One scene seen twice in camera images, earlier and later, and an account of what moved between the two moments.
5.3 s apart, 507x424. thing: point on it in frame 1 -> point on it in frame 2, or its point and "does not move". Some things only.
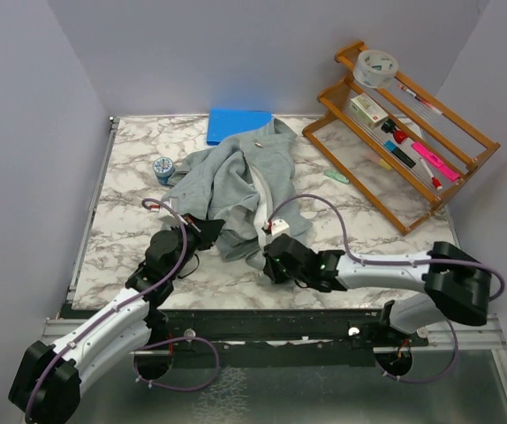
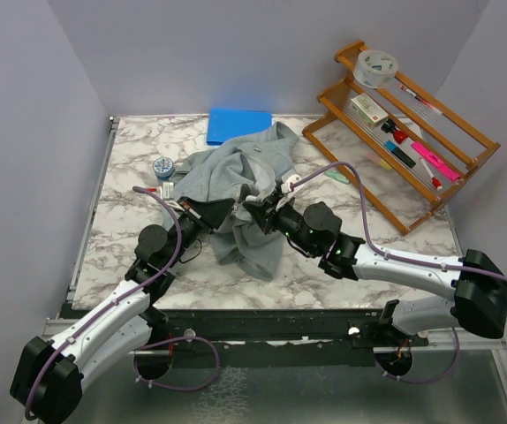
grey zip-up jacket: x=245 y=182 does not move
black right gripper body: x=278 y=273 -> x=268 y=222
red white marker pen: x=435 y=181 does not move
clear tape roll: x=374 y=68 does not move
